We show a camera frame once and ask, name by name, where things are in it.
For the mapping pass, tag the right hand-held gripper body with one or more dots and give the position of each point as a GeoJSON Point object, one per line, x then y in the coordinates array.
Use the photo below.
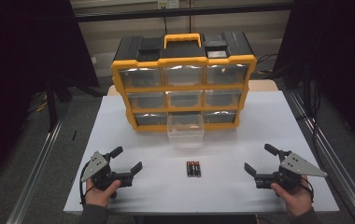
{"type": "Point", "coordinates": [297, 166]}

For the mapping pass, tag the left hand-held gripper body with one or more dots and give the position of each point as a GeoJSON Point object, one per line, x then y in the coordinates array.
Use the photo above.
{"type": "Point", "coordinates": [97, 165]}

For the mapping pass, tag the black orange battery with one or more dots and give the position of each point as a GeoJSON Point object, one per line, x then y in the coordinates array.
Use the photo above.
{"type": "Point", "coordinates": [195, 169]}
{"type": "Point", "coordinates": [199, 169]}
{"type": "Point", "coordinates": [188, 169]}
{"type": "Point", "coordinates": [192, 169]}

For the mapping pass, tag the clear plastic storage drawer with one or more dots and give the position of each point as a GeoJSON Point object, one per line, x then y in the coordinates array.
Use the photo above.
{"type": "Point", "coordinates": [185, 137]}

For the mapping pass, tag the person's left hand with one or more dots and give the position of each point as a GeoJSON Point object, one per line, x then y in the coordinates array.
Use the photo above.
{"type": "Point", "coordinates": [99, 197]}

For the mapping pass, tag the person's right hand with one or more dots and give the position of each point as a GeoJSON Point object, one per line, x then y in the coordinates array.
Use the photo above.
{"type": "Point", "coordinates": [297, 200]}

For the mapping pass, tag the small black floor object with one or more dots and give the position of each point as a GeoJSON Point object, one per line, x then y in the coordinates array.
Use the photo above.
{"type": "Point", "coordinates": [74, 135]}

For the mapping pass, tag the grid of clear drawers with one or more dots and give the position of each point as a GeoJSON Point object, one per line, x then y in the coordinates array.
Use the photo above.
{"type": "Point", "coordinates": [141, 77]}

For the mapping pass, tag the yellow black organizer cabinet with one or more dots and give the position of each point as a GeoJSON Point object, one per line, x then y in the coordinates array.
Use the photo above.
{"type": "Point", "coordinates": [129, 46]}

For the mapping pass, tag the black curtain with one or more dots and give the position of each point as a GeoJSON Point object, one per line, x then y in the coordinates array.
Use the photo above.
{"type": "Point", "coordinates": [337, 46]}
{"type": "Point", "coordinates": [17, 62]}

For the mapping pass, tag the black horizontal bar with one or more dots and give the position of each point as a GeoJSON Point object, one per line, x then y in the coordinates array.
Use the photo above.
{"type": "Point", "coordinates": [181, 12]}

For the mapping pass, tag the metal floor rail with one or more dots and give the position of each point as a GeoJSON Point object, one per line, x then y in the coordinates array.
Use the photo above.
{"type": "Point", "coordinates": [32, 180]}
{"type": "Point", "coordinates": [337, 161]}

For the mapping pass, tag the black stand post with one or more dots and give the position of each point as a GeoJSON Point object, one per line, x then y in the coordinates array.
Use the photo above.
{"type": "Point", "coordinates": [52, 105]}

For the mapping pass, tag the white wall socket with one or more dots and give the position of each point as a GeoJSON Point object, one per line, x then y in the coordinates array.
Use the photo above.
{"type": "Point", "coordinates": [168, 3]}

